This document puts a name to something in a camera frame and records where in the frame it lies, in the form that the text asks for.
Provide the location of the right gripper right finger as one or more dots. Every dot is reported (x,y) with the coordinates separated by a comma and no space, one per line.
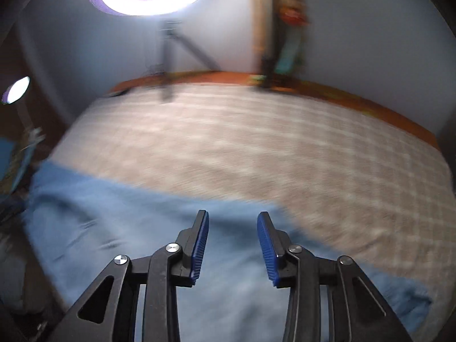
(274,253)

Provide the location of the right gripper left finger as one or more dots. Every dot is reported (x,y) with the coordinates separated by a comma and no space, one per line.
(192,242)

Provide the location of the light blue denim pants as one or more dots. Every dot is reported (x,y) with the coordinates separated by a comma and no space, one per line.
(111,253)

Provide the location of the beige plaid bed sheet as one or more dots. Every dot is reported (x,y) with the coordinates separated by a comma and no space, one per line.
(350,180)

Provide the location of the folded tripod with colourful cloth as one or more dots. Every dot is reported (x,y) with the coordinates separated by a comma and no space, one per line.
(279,28)

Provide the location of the white clip desk lamp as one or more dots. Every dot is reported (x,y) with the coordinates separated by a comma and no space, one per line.
(15,118)

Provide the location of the blue plastic chair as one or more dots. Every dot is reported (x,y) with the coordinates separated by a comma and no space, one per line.
(15,157)

